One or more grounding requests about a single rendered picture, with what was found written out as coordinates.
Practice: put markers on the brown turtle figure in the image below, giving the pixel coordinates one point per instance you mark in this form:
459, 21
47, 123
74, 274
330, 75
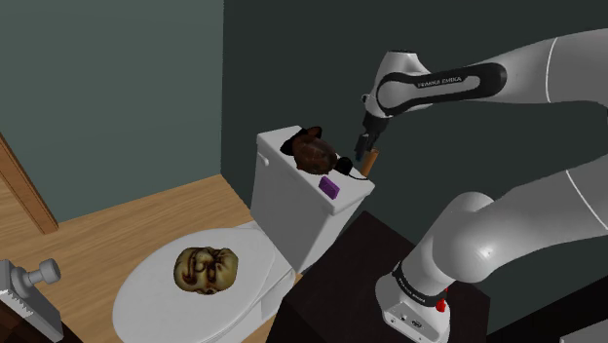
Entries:
313, 153

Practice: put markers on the golden head figure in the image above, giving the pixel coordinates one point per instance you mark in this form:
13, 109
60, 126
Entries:
206, 269

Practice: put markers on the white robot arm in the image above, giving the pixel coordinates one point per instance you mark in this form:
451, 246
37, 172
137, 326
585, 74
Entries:
479, 247

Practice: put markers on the wooden door frame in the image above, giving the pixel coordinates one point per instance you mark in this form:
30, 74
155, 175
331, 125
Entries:
28, 194

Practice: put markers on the dark robot stand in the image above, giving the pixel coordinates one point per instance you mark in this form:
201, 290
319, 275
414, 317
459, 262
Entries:
332, 285

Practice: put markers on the purple block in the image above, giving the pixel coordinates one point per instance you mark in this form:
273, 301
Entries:
329, 186

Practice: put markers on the orange cylinder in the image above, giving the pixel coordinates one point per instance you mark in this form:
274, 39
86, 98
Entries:
369, 164

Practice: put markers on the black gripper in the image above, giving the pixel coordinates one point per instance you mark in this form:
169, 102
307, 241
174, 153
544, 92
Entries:
375, 125

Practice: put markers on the white toilet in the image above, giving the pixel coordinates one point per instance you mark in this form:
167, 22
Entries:
294, 213

